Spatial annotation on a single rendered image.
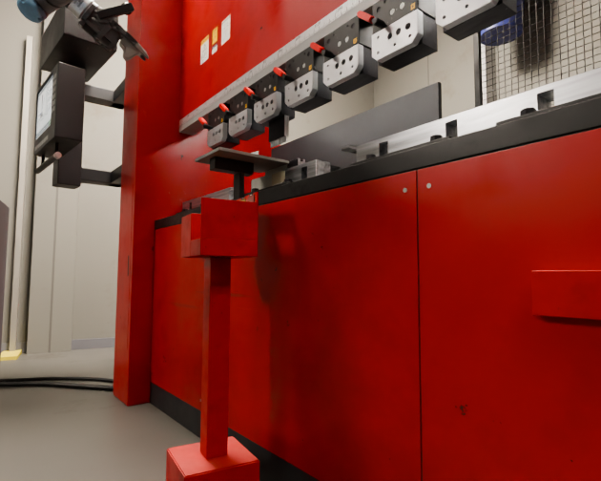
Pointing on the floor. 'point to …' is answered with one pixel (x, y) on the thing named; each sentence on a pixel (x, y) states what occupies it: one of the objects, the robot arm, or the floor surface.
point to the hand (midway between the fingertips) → (145, 54)
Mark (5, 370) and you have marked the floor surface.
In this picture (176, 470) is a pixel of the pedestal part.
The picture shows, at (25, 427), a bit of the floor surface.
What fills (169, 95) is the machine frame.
